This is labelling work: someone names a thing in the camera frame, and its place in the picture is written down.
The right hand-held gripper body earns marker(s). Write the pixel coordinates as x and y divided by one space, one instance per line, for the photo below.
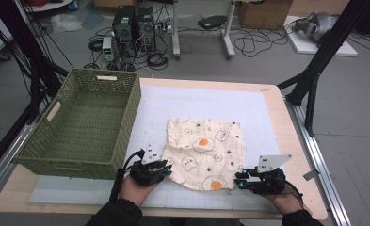
267 183

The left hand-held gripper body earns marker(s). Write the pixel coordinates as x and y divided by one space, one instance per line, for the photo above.
148 172

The cream egg-print cloth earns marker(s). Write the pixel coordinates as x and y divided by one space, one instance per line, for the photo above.
204 157

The person's left hand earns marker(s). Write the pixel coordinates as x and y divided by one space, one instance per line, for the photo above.
132 191

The person's right hand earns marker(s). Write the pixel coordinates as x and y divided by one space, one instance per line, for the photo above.
286 201

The white grid mat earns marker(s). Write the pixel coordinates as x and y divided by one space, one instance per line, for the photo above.
204 103

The green woven basket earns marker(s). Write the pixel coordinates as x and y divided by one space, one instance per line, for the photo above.
88 125

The white bench power supply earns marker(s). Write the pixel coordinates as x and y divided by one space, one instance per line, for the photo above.
108 48

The white desk leg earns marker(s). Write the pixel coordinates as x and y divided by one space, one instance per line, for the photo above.
176 31
228 34

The slim black computer tower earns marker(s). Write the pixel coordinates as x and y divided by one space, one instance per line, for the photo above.
147 29

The large black computer tower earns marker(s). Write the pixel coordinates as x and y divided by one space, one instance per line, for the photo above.
125 29

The white floor board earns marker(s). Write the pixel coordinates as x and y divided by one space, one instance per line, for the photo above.
311 47

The flat black device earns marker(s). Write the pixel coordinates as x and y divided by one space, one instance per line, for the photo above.
211 22

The large brown cardboard box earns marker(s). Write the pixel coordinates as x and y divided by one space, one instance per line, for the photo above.
264 14

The grey headset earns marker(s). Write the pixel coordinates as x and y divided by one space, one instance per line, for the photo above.
317 25

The clear plastic bag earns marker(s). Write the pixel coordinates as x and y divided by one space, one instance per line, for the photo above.
66 23

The aluminium rail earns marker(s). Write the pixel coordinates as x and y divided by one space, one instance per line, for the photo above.
320 163
7 157

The black metal frame stand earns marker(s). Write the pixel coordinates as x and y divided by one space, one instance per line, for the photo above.
32 72
327 50

